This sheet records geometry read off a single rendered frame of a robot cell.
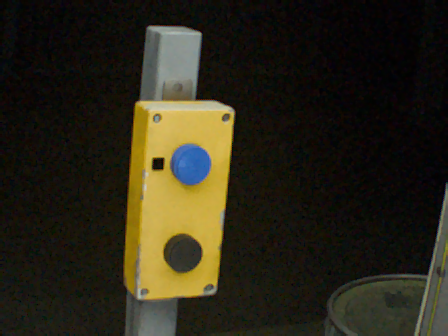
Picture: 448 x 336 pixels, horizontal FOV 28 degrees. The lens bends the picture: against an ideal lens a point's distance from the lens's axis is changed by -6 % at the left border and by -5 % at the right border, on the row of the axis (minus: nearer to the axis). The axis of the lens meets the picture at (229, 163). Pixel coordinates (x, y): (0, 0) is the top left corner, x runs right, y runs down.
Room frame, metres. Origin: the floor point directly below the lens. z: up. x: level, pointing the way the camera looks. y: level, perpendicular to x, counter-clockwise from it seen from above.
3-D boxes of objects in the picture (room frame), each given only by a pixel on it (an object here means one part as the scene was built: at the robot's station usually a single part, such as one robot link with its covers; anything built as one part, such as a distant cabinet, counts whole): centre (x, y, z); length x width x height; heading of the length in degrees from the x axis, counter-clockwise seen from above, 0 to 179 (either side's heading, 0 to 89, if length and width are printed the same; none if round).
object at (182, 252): (1.16, 0.05, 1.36); 0.05 x 0.02 x 0.05; 117
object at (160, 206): (1.19, 0.06, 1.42); 0.12 x 0.06 x 0.26; 117
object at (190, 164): (1.16, 0.05, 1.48); 0.05 x 0.02 x 0.05; 117
